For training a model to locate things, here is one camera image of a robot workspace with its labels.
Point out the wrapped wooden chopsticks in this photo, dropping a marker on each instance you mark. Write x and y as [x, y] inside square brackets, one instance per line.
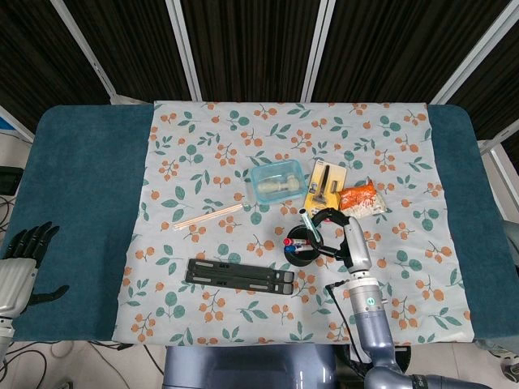
[211, 215]

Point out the black white-framed screen panel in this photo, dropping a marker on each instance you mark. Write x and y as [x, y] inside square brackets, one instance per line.
[32, 61]
[397, 44]
[251, 44]
[129, 44]
[494, 105]

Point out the blue-capped marker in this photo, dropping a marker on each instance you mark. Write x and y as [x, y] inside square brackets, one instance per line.
[298, 249]

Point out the black mesh pen holder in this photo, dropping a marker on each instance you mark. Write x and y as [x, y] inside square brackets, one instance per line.
[297, 260]

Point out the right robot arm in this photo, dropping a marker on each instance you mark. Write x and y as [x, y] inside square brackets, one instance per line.
[373, 324]

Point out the red-capped clear plastic tube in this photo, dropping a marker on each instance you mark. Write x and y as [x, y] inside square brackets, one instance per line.
[295, 242]

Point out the orange and white snack bag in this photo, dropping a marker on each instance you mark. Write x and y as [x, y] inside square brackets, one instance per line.
[361, 198]

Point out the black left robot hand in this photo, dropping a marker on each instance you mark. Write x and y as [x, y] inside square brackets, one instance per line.
[18, 279]

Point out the green-label black-cap marker pen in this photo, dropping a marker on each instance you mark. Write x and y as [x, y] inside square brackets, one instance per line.
[314, 233]

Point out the black folding laptop stand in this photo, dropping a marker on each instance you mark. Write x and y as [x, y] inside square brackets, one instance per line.
[235, 276]

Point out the clear container blue rim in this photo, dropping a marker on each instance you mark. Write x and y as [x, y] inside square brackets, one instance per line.
[275, 182]

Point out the teal velvet table cover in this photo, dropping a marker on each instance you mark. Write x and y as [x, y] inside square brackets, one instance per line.
[81, 182]

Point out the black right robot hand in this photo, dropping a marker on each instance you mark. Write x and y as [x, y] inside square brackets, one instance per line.
[357, 247]

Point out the yellow razor blister pack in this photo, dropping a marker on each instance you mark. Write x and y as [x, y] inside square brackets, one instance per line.
[320, 182]

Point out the small black box device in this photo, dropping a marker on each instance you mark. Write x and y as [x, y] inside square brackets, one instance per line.
[10, 180]

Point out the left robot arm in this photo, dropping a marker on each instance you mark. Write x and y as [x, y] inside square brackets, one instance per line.
[5, 332]

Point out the blue-grey robot torso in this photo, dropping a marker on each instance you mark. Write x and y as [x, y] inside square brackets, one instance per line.
[243, 366]

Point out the floral orange-fruit tablecloth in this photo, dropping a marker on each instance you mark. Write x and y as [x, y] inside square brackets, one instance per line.
[243, 133]

